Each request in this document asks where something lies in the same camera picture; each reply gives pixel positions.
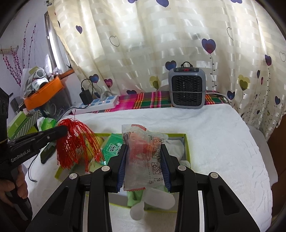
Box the green tissue pack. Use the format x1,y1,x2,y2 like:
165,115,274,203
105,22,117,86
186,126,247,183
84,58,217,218
37,117,57,131

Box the person left hand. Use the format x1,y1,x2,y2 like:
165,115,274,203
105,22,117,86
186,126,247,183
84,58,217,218
0,165,28,207

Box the white green baby socks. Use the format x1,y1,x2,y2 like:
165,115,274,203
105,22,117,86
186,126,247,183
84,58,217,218
130,188,176,220

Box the white towel mat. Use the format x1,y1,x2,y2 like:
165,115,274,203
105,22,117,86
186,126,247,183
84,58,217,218
26,104,273,231

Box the black charger adapter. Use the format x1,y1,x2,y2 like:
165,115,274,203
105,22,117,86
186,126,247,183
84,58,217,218
79,87,93,105

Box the green tea packet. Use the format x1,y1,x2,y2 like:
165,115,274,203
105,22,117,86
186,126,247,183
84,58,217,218
101,133,123,165

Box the heart pattern curtain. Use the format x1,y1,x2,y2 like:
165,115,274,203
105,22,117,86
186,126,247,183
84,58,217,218
47,0,285,139

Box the pink plaid cloth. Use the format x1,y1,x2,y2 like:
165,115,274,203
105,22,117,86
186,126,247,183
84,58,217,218
91,90,228,113

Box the orange storage bin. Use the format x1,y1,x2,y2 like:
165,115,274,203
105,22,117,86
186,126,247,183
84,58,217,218
24,77,64,111

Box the wooden cabinet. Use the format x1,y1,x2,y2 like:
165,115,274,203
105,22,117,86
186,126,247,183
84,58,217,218
268,115,286,216

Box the black usb cable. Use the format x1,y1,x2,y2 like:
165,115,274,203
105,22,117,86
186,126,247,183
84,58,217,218
28,151,42,183

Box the large yellow sponge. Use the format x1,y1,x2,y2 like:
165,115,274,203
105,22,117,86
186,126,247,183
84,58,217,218
89,135,104,162

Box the red tassel ornament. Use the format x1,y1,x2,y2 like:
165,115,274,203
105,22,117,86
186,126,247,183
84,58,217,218
56,118,95,172

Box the lime green gift box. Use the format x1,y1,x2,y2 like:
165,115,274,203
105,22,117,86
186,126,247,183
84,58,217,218
7,111,42,140

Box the white blue power strip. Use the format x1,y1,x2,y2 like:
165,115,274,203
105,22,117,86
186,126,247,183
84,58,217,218
72,95,119,115

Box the light green cloth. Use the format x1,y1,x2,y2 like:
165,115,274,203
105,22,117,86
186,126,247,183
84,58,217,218
127,190,144,207

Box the clear plastic snack bag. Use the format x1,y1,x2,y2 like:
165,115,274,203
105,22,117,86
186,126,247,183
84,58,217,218
122,124,168,191

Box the lime green tray box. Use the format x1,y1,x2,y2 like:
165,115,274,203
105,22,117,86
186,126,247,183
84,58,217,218
55,133,191,212

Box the grey small heater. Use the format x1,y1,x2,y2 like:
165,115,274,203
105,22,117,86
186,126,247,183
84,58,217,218
168,64,206,109

